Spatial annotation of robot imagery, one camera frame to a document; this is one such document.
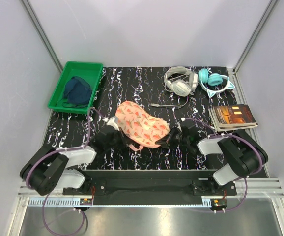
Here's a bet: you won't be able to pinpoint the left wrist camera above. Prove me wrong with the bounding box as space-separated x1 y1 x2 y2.
106 116 119 131

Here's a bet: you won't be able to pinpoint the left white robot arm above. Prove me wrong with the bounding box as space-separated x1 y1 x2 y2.
19 130 130 196

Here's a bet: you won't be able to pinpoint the white over-ear headphones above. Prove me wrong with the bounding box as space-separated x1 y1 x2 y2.
150 66 199 108

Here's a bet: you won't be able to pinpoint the green plastic bin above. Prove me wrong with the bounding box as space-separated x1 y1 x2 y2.
48 61 103 114

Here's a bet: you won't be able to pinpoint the navy blue bra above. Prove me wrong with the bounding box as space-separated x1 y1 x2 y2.
62 76 92 108

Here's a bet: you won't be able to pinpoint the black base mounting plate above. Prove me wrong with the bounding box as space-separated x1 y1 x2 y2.
63 170 237 197

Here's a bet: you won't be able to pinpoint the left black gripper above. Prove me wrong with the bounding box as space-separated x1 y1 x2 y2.
105 127 133 151

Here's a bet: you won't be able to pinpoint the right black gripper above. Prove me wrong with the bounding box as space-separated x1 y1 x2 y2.
156 126 190 151

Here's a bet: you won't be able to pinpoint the pink mesh laundry bag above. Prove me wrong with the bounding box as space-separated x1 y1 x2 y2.
115 101 170 151

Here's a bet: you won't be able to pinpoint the teal cat-ear headphones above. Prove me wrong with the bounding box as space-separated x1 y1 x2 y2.
198 68 235 98

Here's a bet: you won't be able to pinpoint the dark hardcover book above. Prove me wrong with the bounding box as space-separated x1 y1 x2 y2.
208 104 258 132

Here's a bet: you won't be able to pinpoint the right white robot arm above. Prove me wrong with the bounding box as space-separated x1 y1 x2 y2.
155 123 268 195

